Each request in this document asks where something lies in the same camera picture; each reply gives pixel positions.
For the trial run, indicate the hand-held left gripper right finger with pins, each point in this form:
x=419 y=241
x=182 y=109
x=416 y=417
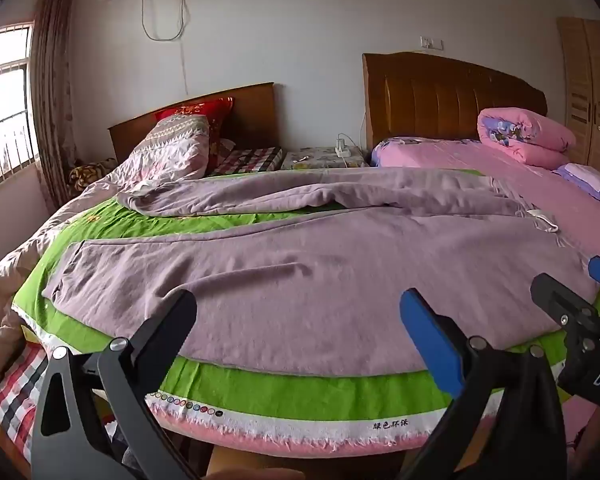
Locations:
x=430 y=340

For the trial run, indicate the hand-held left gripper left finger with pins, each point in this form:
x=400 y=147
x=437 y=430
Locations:
x=167 y=317

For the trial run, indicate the purple pants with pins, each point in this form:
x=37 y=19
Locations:
x=305 y=285

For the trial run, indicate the small purple pillow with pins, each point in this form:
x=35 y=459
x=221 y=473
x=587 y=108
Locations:
x=580 y=177

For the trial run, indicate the green printed blanket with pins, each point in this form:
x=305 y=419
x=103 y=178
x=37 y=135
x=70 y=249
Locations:
x=280 y=395

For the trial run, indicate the folded pink quilt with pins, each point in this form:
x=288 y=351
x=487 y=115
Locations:
x=540 y=135

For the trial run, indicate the brown floral blanket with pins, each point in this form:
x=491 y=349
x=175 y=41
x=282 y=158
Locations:
x=87 y=172

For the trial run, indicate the pink white patterned quilt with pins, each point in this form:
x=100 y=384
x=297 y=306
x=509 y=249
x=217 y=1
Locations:
x=170 y=150

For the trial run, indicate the pink bedsheet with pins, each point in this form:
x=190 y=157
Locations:
x=455 y=160

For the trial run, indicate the plaid bedsheet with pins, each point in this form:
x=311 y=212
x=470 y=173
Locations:
x=250 y=160

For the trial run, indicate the light wooden wardrobe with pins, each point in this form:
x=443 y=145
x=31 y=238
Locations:
x=590 y=85

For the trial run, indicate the red plaid cloth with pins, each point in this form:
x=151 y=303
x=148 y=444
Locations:
x=0 y=430

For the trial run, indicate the red pillow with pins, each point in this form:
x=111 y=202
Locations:
x=215 y=115

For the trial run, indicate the nightstand with patterned cloth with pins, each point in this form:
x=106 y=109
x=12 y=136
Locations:
x=315 y=157

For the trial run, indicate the plain wooden headboard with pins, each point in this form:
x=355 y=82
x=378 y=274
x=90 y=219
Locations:
x=255 y=115

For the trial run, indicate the ribbed wooden headboard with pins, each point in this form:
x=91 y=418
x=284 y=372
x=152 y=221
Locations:
x=430 y=95

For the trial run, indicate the brown patterned curtain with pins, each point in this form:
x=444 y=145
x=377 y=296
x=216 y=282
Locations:
x=52 y=85

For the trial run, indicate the barred window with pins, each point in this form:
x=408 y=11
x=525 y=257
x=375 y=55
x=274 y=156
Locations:
x=5 y=110

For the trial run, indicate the white wall switch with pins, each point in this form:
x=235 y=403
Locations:
x=431 y=43

